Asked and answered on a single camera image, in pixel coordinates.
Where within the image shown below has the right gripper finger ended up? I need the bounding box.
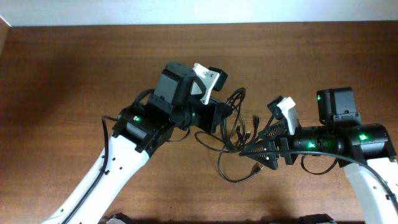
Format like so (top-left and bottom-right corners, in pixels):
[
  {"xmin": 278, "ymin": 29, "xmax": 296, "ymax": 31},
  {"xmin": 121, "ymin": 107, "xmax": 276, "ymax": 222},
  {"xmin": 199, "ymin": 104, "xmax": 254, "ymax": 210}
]
[
  {"xmin": 239, "ymin": 139, "xmax": 279, "ymax": 170},
  {"xmin": 255, "ymin": 118, "xmax": 288, "ymax": 140}
]

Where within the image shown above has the black USB cable short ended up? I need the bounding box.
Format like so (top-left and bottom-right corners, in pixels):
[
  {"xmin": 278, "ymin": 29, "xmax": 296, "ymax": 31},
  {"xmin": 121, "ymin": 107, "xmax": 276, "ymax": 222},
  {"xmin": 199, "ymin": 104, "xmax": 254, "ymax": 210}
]
[{"xmin": 235, "ymin": 114, "xmax": 260, "ymax": 149}]

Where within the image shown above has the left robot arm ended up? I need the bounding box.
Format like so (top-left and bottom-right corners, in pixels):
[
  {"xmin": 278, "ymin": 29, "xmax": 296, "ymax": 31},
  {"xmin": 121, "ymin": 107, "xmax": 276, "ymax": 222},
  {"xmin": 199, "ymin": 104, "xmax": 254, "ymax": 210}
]
[{"xmin": 45, "ymin": 62, "xmax": 233, "ymax": 223}]

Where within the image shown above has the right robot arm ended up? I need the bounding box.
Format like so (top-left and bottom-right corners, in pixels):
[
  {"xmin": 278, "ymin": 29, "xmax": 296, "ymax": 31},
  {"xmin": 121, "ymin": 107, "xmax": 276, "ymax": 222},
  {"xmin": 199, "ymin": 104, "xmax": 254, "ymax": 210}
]
[{"xmin": 240, "ymin": 87, "xmax": 397, "ymax": 223}]

